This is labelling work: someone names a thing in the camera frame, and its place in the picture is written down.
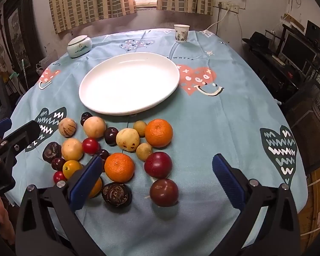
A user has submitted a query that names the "dark purple mangosteen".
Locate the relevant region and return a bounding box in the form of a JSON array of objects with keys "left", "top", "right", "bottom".
[{"left": 42, "top": 142, "right": 62, "bottom": 164}]

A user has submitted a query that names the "dark cherry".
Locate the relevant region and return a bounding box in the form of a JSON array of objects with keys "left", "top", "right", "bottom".
[{"left": 51, "top": 158, "right": 66, "bottom": 171}]

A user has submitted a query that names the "small red cherry tomato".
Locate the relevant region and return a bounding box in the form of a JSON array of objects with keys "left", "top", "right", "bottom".
[{"left": 53, "top": 171, "right": 67, "bottom": 184}]

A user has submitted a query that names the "striped pepino melon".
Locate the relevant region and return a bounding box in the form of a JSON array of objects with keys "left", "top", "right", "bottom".
[{"left": 58, "top": 117, "right": 77, "bottom": 138}]

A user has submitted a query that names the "dark wrinkled passion fruit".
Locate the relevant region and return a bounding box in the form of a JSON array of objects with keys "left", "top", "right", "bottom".
[{"left": 102, "top": 183, "right": 132, "bottom": 209}]

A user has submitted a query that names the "beige round fruit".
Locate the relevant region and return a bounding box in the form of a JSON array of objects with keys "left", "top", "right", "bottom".
[{"left": 83, "top": 116, "right": 106, "bottom": 139}]

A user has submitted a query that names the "dark red plum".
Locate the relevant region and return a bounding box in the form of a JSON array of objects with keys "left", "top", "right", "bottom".
[{"left": 150, "top": 179, "right": 179, "bottom": 207}]

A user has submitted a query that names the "yellow spotted pear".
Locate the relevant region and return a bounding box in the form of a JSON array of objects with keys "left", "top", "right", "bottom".
[{"left": 116, "top": 128, "right": 140, "bottom": 152}]

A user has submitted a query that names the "small green-brown longan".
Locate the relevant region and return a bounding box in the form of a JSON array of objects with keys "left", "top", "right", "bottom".
[{"left": 133, "top": 120, "right": 147, "bottom": 138}]

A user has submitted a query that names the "large orange mandarin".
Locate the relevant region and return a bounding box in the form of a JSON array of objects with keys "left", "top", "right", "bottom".
[{"left": 145, "top": 118, "right": 173, "bottom": 148}]

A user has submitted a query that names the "hidden orange fruit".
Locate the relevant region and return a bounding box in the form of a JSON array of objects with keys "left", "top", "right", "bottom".
[{"left": 88, "top": 178, "right": 103, "bottom": 199}]

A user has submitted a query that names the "person's left hand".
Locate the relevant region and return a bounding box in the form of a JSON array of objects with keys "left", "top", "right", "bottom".
[{"left": 0, "top": 197, "right": 15, "bottom": 245}]

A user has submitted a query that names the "dark framed picture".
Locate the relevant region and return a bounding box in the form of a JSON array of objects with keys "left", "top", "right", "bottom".
[{"left": 3, "top": 0, "right": 42, "bottom": 73}]

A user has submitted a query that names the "white ceramic lidded jar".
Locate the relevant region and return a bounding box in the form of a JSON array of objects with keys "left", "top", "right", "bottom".
[{"left": 67, "top": 35, "right": 92, "bottom": 58}]

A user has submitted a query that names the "light blue patterned tablecloth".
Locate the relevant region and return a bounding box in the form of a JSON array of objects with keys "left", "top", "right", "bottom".
[{"left": 7, "top": 29, "right": 308, "bottom": 255}]

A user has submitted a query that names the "white oval plate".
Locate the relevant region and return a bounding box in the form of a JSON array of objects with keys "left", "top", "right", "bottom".
[{"left": 79, "top": 52, "right": 180, "bottom": 116}]

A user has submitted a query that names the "left striped curtain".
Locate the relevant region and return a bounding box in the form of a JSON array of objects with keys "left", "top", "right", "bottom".
[{"left": 49, "top": 0, "right": 136, "bottom": 33}]

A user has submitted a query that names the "computer monitor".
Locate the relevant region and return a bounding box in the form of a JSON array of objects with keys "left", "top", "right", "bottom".
[{"left": 278, "top": 26, "right": 319, "bottom": 75}]

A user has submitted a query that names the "white paper cup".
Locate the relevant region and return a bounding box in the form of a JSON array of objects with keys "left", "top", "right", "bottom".
[{"left": 174, "top": 24, "right": 190, "bottom": 43}]

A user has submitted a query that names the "wall power strip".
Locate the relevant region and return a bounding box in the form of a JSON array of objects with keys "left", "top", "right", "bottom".
[{"left": 217, "top": 2, "right": 239, "bottom": 14}]

